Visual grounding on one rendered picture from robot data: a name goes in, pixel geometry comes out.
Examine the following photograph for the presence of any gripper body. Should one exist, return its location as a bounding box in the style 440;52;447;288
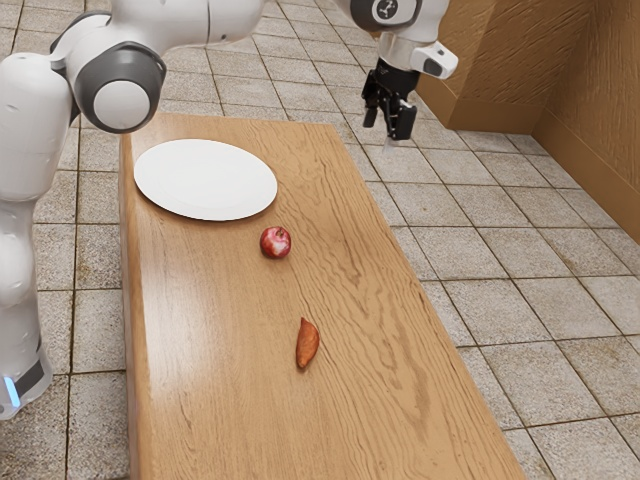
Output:
361;57;422;109

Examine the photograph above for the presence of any white round plate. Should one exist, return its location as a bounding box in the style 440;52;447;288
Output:
133;139;279;222

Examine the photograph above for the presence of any red apple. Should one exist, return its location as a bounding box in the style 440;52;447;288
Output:
259;225;292;260

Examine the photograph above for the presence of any orange sweet potato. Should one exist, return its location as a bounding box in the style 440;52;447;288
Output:
295;317;321;371

